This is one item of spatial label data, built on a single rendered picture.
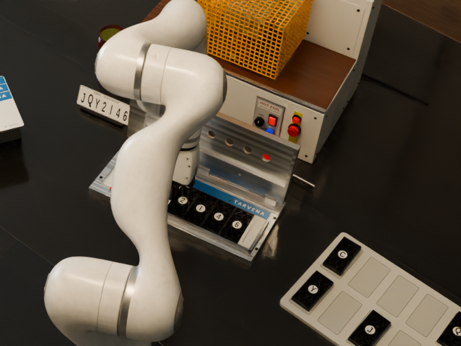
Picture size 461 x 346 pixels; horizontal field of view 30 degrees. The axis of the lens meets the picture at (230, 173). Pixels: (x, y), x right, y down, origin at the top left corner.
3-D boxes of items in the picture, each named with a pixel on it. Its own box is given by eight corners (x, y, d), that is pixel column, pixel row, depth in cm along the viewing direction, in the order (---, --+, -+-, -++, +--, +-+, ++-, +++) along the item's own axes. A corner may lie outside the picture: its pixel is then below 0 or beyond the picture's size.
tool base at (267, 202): (88, 193, 211) (88, 183, 209) (132, 140, 224) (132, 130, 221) (250, 267, 201) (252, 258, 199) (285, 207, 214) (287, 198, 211)
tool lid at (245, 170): (132, 80, 208) (136, 77, 209) (125, 141, 220) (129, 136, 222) (298, 150, 198) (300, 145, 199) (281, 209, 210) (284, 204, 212)
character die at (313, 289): (291, 299, 196) (291, 296, 195) (315, 272, 201) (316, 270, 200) (308, 312, 194) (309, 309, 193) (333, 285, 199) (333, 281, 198)
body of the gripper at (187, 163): (154, 135, 197) (148, 173, 203) (194, 152, 194) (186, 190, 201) (169, 120, 202) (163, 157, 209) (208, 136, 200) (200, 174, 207)
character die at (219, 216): (199, 229, 205) (200, 226, 204) (218, 201, 211) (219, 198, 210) (218, 237, 204) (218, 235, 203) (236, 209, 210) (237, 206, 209)
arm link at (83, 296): (142, 387, 155) (145, 317, 137) (42, 366, 156) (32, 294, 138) (158, 330, 163) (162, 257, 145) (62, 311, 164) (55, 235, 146)
